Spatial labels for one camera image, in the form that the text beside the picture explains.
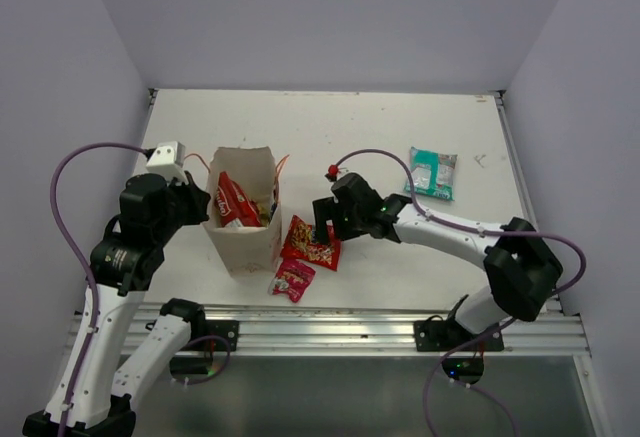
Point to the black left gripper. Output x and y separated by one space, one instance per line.
199 198

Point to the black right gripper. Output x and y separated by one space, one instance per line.
325 210

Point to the red snack packet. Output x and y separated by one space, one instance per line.
301 244

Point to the small pink snack packet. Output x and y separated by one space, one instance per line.
292 279

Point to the red Chuba cassava chips bag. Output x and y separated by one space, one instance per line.
235 208

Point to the white paper bag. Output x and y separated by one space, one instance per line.
244 250

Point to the teal snack packet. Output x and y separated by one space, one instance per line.
431 174

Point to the blue salt vinegar chips bag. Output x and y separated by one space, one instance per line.
266 208

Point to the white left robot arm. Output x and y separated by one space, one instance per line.
99 392

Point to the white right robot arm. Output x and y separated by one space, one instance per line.
521 269

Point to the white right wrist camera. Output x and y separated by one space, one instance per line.
333 173

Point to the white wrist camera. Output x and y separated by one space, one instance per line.
167 160
333 173

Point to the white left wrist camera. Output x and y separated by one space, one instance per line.
167 160

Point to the aluminium mounting rail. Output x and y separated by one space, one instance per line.
297 331

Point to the black left base bracket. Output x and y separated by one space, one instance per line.
224 335

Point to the black base bracket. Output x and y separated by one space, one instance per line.
224 335
436 334

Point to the black right base bracket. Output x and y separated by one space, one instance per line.
436 334

